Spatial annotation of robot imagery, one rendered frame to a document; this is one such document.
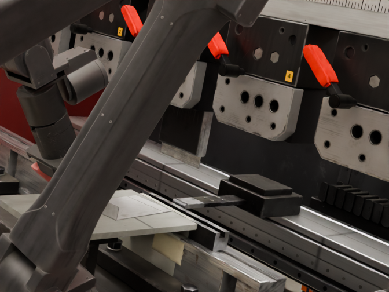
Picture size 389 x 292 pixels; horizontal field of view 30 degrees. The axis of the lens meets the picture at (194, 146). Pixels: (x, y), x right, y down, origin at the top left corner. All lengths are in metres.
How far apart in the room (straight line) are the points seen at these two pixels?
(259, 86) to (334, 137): 0.15
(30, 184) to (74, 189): 0.87
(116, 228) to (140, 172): 0.60
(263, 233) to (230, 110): 0.39
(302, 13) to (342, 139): 0.18
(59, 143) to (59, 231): 0.35
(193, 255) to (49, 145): 0.29
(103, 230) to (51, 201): 0.35
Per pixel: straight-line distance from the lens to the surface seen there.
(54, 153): 1.05
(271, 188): 1.35
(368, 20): 0.93
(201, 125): 1.16
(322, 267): 1.31
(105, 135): 0.68
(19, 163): 1.61
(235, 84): 1.06
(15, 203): 1.13
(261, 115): 1.03
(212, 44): 1.05
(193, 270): 1.17
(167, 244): 1.20
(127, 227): 1.09
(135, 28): 1.20
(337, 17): 0.96
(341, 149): 0.94
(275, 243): 1.38
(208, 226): 1.18
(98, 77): 1.05
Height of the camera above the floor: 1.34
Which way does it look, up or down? 11 degrees down
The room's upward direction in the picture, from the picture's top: 11 degrees clockwise
